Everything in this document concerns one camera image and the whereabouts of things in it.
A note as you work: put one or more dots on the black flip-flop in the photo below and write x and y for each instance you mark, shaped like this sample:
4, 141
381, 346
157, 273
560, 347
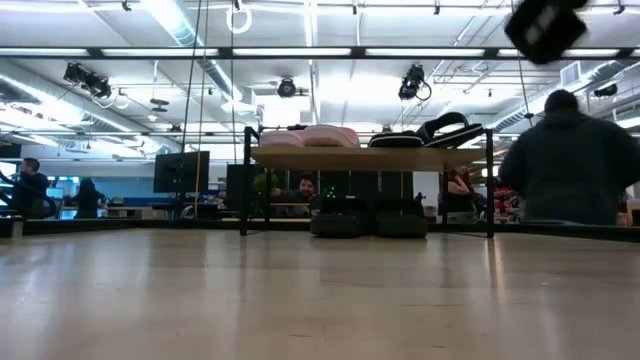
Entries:
452, 136
395, 141

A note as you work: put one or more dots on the pink slide sandal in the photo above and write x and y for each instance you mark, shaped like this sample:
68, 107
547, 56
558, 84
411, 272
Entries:
330, 137
282, 139

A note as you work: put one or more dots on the person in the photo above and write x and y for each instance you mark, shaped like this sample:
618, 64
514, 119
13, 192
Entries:
457, 197
30, 190
89, 200
570, 165
306, 192

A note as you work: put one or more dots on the green potted plant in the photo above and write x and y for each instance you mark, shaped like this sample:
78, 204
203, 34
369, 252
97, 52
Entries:
265, 182

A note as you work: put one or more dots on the black overhead light bar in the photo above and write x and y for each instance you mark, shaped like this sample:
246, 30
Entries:
225, 53

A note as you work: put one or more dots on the dark monitor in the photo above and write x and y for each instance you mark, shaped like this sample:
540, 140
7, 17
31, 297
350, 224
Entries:
180, 172

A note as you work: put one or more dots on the black ceiling-hung camera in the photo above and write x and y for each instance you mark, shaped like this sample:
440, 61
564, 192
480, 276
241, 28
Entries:
606, 90
412, 82
286, 88
92, 82

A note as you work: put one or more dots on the wooden shelf with black frame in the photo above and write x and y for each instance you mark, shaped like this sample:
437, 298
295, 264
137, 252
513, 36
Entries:
360, 159

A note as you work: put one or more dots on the silver ventilation duct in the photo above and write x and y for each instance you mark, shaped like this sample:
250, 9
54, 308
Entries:
185, 35

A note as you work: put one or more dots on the black metal table frame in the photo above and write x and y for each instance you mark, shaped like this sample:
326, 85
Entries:
150, 223

